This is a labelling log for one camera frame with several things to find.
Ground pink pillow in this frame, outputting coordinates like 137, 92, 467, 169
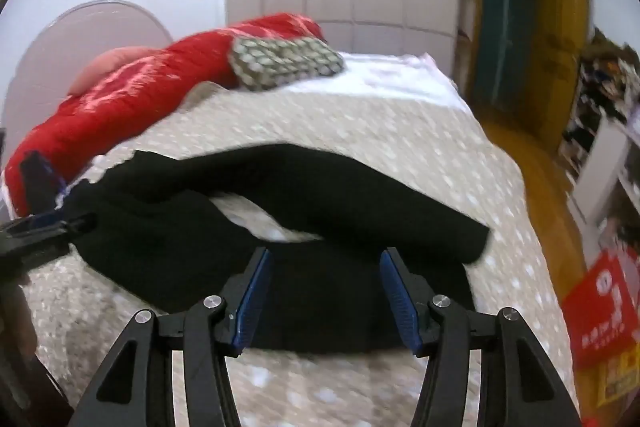
67, 47, 167, 96

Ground white bed sheet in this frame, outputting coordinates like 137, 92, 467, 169
342, 52, 460, 108

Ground pale rounded headboard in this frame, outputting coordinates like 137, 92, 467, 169
0, 0, 174, 138

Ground beige spotted blanket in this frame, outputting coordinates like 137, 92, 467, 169
27, 84, 583, 427

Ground red quilt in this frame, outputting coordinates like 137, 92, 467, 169
4, 13, 327, 218

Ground patterned pillow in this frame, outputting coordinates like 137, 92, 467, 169
229, 34, 347, 94

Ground white cluttered shelf unit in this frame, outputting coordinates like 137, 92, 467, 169
559, 26, 640, 258

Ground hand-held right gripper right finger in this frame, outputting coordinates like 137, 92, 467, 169
378, 247, 583, 427

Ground teal door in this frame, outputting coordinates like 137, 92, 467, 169
472, 0, 542, 108

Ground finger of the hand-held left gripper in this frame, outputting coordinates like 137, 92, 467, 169
0, 213, 98, 260
19, 151, 69, 214

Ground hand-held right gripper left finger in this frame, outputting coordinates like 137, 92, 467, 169
67, 247, 275, 427

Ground red cardboard box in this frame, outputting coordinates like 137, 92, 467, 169
560, 249, 640, 372

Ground wooden door frame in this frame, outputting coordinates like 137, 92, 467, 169
456, 0, 592, 142

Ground black pants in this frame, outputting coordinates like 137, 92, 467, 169
62, 144, 492, 354

